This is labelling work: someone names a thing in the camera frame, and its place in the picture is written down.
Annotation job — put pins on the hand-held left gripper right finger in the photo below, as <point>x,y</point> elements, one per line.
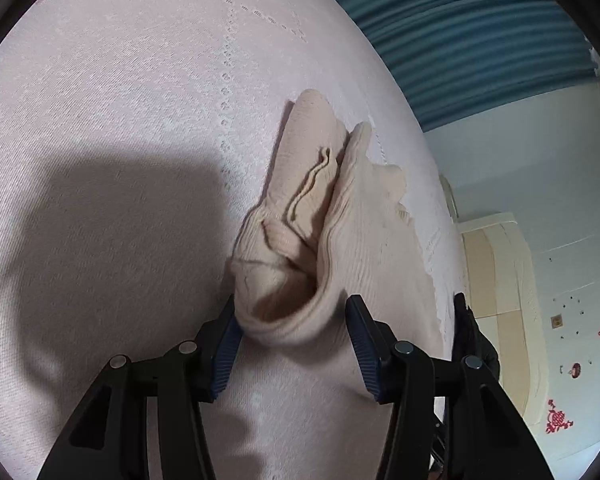
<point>362,355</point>

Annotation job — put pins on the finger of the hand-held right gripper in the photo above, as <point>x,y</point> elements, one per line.
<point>465,325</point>

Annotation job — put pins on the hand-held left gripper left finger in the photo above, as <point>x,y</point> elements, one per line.
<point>225,355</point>

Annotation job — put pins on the beige knit sweater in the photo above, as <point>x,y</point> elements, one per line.
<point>360,240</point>

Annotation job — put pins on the cream headboard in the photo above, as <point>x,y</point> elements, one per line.
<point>505,270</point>

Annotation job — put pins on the blue curtain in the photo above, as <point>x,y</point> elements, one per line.
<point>455,35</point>

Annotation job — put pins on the pink bed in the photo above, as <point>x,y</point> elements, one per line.
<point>105,85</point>

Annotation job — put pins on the brown wall socket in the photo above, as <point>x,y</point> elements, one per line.
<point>557,320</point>

